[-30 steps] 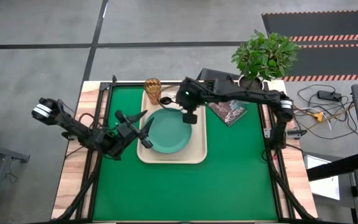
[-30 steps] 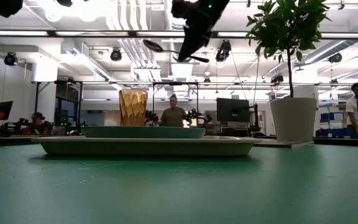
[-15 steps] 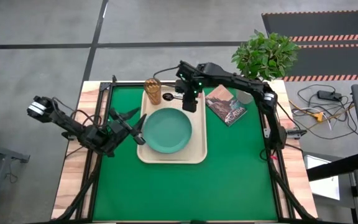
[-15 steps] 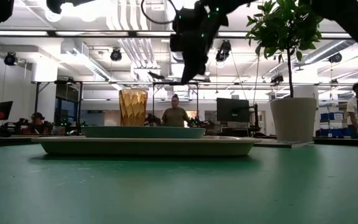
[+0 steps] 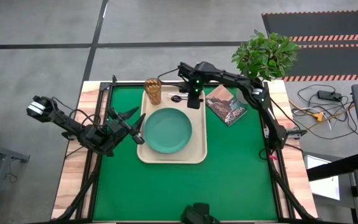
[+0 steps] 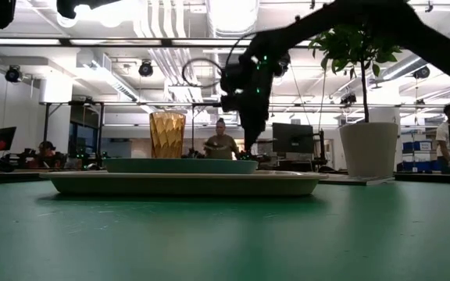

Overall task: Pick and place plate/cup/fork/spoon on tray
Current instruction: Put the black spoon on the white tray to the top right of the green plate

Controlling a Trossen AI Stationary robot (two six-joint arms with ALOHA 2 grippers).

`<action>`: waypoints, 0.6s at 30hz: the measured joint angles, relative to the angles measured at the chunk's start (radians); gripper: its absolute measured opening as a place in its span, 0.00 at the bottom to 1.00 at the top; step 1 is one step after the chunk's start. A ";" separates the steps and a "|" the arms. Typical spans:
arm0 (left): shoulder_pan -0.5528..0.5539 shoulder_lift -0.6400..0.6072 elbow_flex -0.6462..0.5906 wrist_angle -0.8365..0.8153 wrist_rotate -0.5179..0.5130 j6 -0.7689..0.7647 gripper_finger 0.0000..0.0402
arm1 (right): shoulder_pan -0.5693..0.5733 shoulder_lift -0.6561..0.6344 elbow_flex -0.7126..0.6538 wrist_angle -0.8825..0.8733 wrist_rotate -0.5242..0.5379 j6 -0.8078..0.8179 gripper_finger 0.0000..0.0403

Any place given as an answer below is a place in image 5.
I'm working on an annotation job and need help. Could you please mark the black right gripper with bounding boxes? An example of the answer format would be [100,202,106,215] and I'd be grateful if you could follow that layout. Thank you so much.
[178,81,205,110]

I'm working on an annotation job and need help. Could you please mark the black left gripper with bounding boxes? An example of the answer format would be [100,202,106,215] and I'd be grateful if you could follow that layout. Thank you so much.
[105,106,147,147]

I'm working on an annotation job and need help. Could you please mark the dark spoon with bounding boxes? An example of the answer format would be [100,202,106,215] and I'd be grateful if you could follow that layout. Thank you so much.
[170,95,189,104]

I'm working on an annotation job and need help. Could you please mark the amber ribbed cup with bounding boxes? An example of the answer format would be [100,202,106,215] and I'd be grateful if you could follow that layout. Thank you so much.
[144,77,162,106]

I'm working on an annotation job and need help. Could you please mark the teal round plate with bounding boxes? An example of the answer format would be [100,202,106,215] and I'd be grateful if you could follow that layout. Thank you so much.
[143,107,193,154]

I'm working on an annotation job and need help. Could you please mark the cream plastic tray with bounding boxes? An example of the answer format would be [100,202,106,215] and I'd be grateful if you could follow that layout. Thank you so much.
[136,84,208,165]

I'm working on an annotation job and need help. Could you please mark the Acadia picture book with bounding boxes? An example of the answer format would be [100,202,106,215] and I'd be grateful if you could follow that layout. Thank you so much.
[204,84,249,128]

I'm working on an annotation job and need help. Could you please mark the green table mat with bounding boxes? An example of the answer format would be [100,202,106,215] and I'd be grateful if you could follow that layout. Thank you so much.
[92,85,278,222]

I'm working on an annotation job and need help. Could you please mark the green plant in white pot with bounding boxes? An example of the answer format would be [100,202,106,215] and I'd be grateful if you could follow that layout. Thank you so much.
[231,29,301,105]

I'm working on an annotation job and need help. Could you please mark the black power adapter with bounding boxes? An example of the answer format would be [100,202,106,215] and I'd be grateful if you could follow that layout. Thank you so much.
[317,90,342,101]

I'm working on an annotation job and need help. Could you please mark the black orange-striped floor mat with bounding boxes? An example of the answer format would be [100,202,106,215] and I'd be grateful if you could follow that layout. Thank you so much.
[282,43,358,83]
[261,9,358,43]

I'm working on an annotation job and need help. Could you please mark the white box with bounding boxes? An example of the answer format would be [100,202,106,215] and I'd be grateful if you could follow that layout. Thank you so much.
[303,154,341,202]

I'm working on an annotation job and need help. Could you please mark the black beam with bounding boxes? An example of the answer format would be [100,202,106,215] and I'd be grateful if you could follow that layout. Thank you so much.
[306,152,358,182]

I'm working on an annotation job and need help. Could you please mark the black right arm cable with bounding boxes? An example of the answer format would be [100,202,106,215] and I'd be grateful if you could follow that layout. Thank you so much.
[157,67,180,83]

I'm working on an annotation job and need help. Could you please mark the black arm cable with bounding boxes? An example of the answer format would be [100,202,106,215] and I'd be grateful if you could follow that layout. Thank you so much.
[50,96,103,129]
[157,67,180,83]

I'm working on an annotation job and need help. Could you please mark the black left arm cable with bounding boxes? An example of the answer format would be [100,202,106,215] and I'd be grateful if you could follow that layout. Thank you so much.
[50,96,103,129]

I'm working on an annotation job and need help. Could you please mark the black table-level camera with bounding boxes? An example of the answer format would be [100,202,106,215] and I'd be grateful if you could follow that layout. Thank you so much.
[180,202,221,224]

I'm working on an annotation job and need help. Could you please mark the white floor cable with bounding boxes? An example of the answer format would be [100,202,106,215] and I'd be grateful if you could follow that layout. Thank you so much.
[293,107,334,131]

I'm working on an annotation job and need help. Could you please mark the black floor cable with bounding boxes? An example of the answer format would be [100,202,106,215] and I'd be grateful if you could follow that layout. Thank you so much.
[292,83,358,141]

